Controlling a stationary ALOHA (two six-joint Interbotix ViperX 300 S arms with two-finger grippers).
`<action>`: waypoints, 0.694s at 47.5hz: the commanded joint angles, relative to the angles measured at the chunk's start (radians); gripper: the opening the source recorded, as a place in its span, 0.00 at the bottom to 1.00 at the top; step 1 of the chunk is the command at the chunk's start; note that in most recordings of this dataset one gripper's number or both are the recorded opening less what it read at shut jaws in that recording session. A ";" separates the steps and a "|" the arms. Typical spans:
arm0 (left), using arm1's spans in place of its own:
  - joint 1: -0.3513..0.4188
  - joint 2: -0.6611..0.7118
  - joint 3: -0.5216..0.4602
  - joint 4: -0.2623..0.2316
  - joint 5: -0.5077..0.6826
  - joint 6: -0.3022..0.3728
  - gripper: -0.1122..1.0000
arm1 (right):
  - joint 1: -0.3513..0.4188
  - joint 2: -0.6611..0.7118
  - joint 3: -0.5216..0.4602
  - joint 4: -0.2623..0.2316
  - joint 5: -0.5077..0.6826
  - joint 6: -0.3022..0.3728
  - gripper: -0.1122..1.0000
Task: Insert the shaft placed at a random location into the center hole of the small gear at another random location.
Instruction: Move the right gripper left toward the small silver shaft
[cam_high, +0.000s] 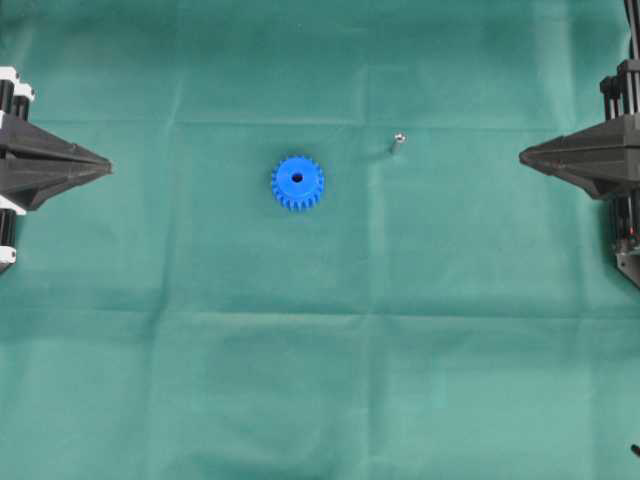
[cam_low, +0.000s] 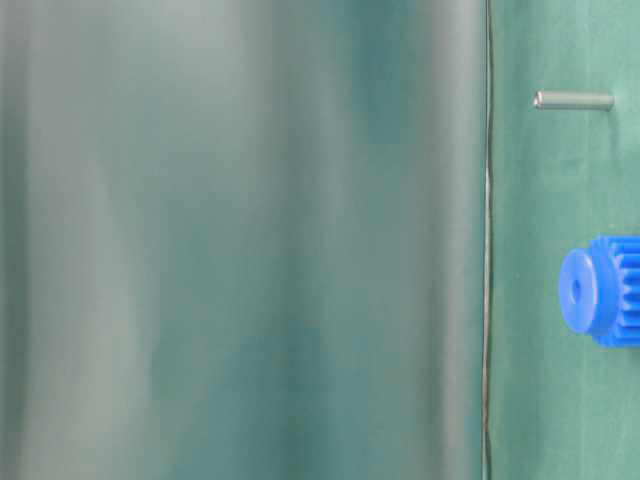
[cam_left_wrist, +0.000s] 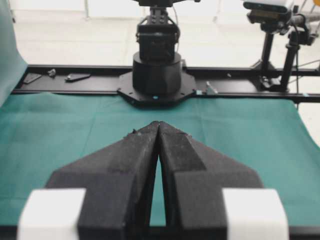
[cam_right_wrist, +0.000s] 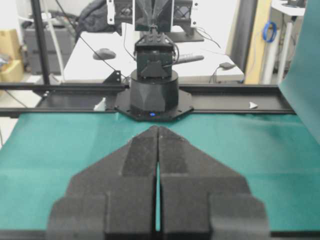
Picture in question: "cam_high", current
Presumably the right gripper with rails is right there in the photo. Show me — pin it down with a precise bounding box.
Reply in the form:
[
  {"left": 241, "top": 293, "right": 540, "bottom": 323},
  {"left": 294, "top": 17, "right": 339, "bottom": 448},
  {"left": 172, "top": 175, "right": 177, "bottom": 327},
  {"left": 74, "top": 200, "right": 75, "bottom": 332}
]
[{"left": 518, "top": 57, "right": 640, "bottom": 289}]

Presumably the left gripper with rails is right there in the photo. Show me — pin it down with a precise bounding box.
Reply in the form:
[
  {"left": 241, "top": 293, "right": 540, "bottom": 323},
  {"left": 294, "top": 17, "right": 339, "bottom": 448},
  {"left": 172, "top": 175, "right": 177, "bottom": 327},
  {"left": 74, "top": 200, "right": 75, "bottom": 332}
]
[{"left": 0, "top": 66, "right": 113, "bottom": 275}]

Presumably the small metal shaft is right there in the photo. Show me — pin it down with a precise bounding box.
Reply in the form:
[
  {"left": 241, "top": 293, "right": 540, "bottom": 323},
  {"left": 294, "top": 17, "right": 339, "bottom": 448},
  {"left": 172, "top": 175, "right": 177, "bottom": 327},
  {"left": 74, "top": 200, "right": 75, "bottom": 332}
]
[{"left": 388, "top": 132, "right": 407, "bottom": 155}]

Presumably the blue plastic gear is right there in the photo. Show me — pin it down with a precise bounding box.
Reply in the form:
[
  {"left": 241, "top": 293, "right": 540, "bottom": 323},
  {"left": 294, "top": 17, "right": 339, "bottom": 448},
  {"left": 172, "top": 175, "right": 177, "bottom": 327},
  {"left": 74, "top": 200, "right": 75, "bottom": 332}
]
[{"left": 271, "top": 155, "right": 325, "bottom": 212}]

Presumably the green table cloth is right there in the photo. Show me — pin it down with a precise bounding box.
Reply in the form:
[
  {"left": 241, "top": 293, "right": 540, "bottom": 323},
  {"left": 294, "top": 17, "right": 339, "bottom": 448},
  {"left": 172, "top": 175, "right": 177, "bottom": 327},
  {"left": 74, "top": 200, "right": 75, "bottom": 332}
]
[{"left": 1, "top": 1, "right": 639, "bottom": 479}]

